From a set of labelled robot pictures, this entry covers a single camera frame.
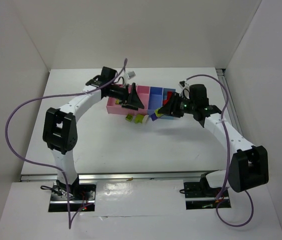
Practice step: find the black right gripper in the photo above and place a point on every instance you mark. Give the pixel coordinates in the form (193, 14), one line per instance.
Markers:
(124, 93)

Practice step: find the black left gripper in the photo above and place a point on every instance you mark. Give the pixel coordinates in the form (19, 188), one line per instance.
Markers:
(182, 109)

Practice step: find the small red lego brick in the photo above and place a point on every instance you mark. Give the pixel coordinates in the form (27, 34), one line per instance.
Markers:
(169, 94)

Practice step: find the green square lego brick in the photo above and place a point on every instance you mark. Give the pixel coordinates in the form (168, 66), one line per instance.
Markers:
(129, 117)

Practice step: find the dark blue lego plate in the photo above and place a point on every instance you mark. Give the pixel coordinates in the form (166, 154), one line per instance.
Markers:
(156, 115)

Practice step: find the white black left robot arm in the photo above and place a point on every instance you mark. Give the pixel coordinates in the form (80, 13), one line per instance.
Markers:
(60, 124)

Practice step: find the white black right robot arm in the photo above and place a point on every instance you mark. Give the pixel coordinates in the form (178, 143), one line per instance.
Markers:
(246, 164)

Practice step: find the small pink container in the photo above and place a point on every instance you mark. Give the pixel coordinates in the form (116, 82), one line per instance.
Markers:
(143, 93)

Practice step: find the green lego piece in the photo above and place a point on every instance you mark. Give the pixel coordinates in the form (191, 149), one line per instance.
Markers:
(139, 119)

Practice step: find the white lego piece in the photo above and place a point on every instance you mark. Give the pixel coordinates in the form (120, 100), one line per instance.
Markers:
(145, 119)

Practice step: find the light blue container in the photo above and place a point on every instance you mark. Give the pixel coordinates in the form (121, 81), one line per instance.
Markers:
(165, 90)

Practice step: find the large pink container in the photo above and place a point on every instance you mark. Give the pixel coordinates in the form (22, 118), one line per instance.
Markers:
(117, 109)

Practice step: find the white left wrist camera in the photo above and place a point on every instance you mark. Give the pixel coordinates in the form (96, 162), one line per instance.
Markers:
(185, 89)

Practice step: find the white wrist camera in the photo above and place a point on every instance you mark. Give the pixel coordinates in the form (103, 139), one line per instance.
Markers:
(185, 89)
(130, 74)

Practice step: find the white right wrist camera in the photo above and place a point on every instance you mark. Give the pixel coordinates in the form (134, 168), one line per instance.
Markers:
(130, 74)

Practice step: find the aluminium side rail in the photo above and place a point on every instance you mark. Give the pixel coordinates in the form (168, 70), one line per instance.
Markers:
(231, 110)

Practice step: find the aluminium front rail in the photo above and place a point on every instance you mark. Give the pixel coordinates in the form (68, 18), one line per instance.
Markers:
(187, 176)

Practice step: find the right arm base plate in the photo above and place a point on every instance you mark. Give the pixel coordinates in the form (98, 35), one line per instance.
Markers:
(199, 196)

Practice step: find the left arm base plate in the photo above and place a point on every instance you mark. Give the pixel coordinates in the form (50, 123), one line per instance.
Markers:
(85, 198)

